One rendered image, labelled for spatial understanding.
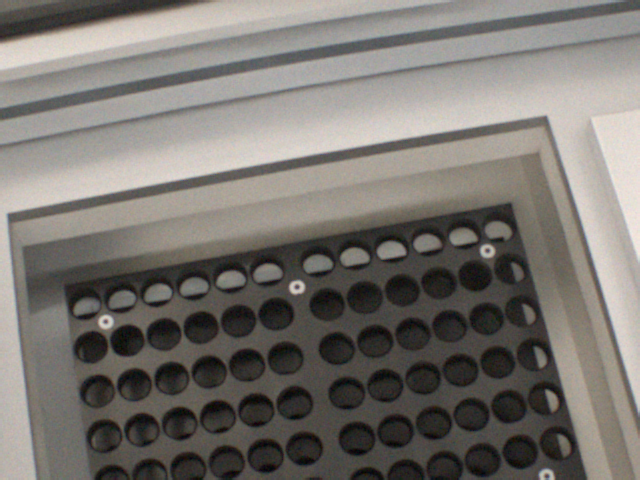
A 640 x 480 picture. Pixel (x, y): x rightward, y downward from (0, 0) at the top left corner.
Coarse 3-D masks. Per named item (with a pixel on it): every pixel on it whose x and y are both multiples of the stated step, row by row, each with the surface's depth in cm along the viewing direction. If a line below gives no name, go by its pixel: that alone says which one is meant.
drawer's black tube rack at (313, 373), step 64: (512, 256) 51; (128, 320) 50; (192, 320) 50; (256, 320) 50; (320, 320) 49; (384, 320) 49; (448, 320) 52; (512, 320) 52; (128, 384) 51; (192, 384) 48; (256, 384) 48; (320, 384) 48; (384, 384) 51; (448, 384) 48; (512, 384) 48; (128, 448) 47; (192, 448) 47; (256, 448) 48; (320, 448) 47; (384, 448) 47; (448, 448) 47; (512, 448) 50; (576, 448) 47
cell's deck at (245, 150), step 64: (448, 64) 49; (512, 64) 49; (576, 64) 49; (128, 128) 48; (192, 128) 48; (256, 128) 48; (320, 128) 48; (384, 128) 48; (448, 128) 48; (512, 128) 48; (576, 128) 48; (0, 192) 47; (64, 192) 47; (128, 192) 47; (192, 192) 48; (256, 192) 49; (576, 192) 47; (0, 256) 46; (576, 256) 48; (0, 320) 45; (0, 384) 44; (0, 448) 43
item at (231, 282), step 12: (312, 264) 56; (324, 264) 56; (240, 276) 56; (264, 276) 56; (276, 276) 56; (168, 288) 56; (180, 288) 56; (192, 288) 56; (204, 288) 56; (120, 300) 56; (132, 300) 56; (144, 300) 56; (156, 300) 56
